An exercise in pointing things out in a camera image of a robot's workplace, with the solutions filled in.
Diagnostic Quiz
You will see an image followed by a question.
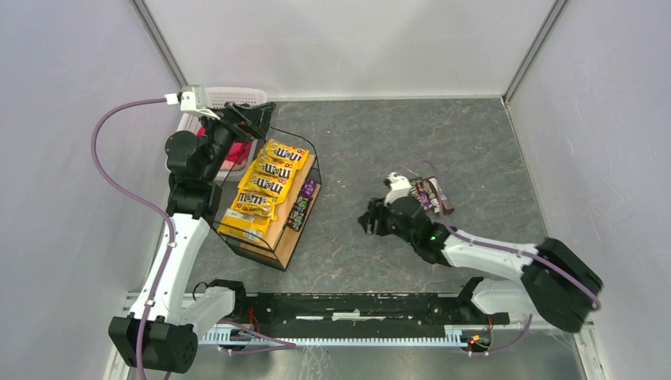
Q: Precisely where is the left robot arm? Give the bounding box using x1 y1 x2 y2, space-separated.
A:
108 102 276 378

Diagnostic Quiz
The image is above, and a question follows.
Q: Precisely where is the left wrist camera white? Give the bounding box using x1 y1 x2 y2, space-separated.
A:
164 85 221 120

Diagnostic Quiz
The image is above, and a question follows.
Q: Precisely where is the white plastic basket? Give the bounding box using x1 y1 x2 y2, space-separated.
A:
176 87 267 181

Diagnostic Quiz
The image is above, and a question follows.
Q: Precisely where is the brown candy bag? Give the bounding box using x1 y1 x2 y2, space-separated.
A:
427 177 454 215

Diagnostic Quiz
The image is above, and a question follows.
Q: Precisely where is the right corner aluminium profile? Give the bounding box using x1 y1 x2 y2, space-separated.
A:
502 0 570 108

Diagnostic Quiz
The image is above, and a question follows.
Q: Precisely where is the yellow candy bag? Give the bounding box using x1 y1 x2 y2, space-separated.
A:
262 139 309 169
252 155 298 181
217 208 271 242
230 189 277 220
238 172 291 203

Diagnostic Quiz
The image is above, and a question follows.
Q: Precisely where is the wooden wire shelf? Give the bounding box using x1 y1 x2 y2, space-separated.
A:
214 127 321 271

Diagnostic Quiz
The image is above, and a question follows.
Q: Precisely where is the corner aluminium profile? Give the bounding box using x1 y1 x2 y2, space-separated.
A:
502 0 570 108
129 0 188 89

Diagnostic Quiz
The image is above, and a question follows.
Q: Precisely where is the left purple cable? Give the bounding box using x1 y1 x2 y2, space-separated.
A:
89 98 176 380

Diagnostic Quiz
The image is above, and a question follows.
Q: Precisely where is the pink cloth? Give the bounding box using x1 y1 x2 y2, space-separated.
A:
192 122 252 172

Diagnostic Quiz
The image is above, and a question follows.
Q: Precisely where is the left corner aluminium profile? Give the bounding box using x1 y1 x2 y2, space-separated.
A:
129 0 188 89

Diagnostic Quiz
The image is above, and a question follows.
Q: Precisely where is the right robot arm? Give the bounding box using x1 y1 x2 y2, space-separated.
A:
357 196 603 333

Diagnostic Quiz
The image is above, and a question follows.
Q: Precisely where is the small purple candy bag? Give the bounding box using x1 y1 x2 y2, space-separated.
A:
300 179 318 198

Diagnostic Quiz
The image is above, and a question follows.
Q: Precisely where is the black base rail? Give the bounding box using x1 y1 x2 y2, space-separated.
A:
228 292 510 339

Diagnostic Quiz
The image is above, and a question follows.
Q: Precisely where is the yellow candy bag on shelf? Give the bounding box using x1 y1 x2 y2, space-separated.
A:
262 139 309 169

